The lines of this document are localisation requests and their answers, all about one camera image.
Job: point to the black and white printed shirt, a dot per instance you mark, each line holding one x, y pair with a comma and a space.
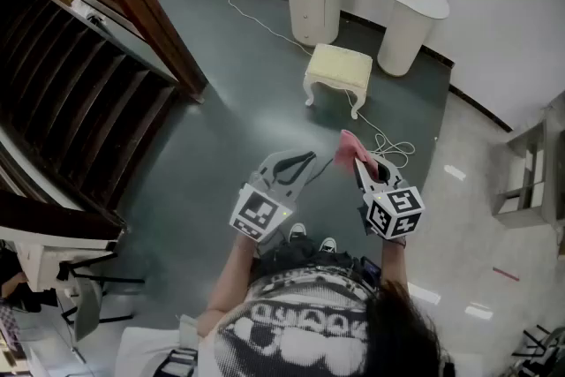
291, 322

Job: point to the black metal chair frame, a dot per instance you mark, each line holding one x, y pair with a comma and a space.
540, 349

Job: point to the white side table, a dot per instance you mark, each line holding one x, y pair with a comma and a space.
48, 256

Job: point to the person's left forearm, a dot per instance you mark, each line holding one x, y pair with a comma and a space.
229, 278

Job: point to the red floor tape strip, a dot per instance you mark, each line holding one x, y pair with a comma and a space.
506, 273

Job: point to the dark wooden staircase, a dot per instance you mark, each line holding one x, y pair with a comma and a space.
66, 92

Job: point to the pink cloth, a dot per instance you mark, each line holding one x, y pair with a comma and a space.
346, 148

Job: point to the grey open shelf cabinet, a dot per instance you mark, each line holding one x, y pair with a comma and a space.
529, 172

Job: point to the person's right shoe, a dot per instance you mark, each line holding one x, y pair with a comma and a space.
328, 244

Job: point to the black waist-mounted device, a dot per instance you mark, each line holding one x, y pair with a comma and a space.
371, 273

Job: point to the brown wooden stair post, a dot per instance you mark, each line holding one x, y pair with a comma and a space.
150, 26

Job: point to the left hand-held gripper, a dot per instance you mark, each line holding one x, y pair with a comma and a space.
260, 211

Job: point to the studded belt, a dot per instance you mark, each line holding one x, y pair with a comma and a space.
309, 273

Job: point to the person's left shoe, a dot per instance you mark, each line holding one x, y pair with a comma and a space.
297, 231

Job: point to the cream upholstered stool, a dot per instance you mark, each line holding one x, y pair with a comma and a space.
337, 64

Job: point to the person's black trousers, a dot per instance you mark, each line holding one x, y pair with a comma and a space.
300, 254

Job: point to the white bag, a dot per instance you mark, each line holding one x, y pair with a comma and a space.
145, 344

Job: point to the person's shoe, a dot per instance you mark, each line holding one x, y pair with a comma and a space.
297, 231
328, 244

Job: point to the checkered cloth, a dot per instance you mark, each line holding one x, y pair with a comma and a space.
9, 326

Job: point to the person's right forearm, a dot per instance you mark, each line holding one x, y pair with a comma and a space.
394, 265

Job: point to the black frame chair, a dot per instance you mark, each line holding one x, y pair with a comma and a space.
88, 304

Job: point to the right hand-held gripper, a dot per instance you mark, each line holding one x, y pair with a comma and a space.
393, 212

